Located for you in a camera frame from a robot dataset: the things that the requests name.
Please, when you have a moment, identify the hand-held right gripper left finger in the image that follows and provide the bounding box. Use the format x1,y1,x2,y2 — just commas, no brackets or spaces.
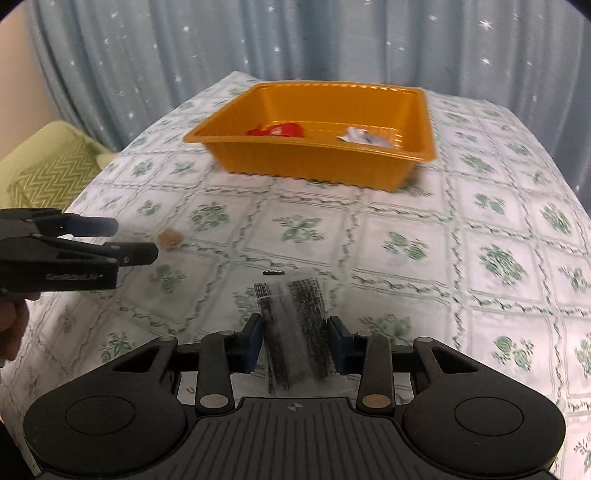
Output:
99,314,264,414

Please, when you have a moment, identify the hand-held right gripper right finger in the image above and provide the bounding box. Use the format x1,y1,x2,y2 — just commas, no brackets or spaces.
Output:
326,316,490,414

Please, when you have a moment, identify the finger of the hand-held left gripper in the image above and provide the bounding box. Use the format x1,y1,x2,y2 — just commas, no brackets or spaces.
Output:
28,237,160,270
34,211,119,237

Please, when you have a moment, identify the black clear snack packet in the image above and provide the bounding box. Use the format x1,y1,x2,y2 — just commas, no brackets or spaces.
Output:
253,276,334,396

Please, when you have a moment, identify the red snack packet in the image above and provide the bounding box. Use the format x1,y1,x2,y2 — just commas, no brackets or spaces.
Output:
246,122,306,138

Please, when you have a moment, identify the orange plastic tray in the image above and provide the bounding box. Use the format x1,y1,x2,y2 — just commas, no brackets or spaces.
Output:
183,80,438,193

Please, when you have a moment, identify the person's left hand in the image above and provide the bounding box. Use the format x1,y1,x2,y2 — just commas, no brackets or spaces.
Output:
0,293,31,366

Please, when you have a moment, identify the green chevron cushion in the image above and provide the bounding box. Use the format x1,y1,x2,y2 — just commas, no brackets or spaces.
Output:
6,138,100,209

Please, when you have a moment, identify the floral checked tablecloth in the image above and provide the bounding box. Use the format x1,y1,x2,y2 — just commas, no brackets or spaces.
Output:
0,71,591,480

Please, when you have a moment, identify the blue star-print curtain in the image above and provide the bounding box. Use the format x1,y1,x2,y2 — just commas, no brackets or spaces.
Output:
28,0,591,195

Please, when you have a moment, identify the white snack packet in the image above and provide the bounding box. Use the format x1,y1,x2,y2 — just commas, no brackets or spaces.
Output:
338,126,393,149

